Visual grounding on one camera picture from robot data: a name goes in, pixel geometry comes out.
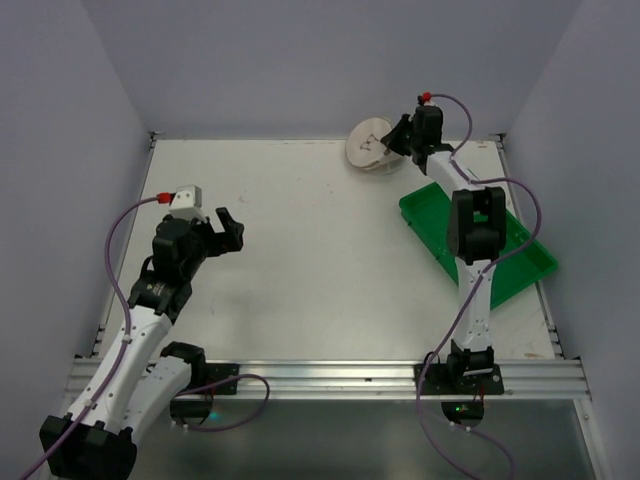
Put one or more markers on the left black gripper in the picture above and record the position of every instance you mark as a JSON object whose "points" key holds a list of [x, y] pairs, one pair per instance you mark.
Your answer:
{"points": [[215, 236]]}

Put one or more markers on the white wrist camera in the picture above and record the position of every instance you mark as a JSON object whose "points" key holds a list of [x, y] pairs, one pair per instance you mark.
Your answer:
{"points": [[187, 203], [427, 100]]}

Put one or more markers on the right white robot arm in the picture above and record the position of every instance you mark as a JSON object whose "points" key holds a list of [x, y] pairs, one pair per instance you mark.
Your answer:
{"points": [[476, 235]]}

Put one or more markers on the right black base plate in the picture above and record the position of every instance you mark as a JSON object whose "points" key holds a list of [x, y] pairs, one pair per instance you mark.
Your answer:
{"points": [[440, 382]]}

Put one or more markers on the aluminium mounting rail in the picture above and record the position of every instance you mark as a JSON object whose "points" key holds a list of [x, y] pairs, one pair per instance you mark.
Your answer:
{"points": [[395, 380]]}

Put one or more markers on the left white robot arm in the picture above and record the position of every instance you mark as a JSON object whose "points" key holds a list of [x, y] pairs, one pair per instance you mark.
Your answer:
{"points": [[99, 435]]}

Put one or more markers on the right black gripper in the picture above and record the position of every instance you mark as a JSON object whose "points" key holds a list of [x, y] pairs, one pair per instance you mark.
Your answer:
{"points": [[406, 135]]}

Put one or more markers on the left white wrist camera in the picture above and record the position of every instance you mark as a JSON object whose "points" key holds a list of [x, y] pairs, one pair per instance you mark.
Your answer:
{"points": [[187, 203]]}

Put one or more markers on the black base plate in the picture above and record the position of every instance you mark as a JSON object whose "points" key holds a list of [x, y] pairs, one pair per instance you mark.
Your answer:
{"points": [[440, 382], [206, 374]]}

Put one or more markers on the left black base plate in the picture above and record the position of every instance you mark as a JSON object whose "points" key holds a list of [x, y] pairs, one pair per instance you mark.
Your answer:
{"points": [[206, 374]]}

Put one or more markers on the white mesh laundry bag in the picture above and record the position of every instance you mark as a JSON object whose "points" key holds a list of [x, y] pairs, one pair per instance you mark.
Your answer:
{"points": [[363, 149]]}

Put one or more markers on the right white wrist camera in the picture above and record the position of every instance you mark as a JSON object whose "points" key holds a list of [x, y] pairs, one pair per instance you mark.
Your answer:
{"points": [[427, 100]]}

